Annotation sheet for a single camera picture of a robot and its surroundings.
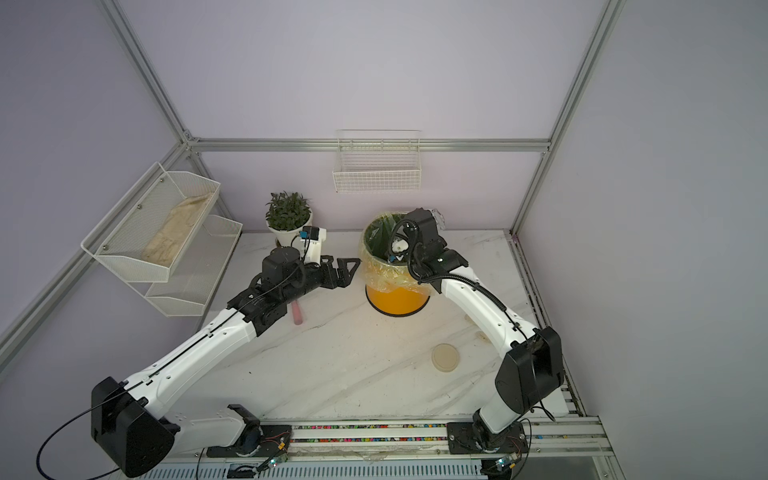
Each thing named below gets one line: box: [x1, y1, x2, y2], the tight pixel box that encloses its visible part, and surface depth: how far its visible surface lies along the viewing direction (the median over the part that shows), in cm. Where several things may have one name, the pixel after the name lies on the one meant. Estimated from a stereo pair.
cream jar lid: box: [431, 343, 460, 373], surface depth 89 cm
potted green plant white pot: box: [265, 190, 313, 247], surface depth 106 cm
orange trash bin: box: [366, 283, 430, 317], surface depth 100 cm
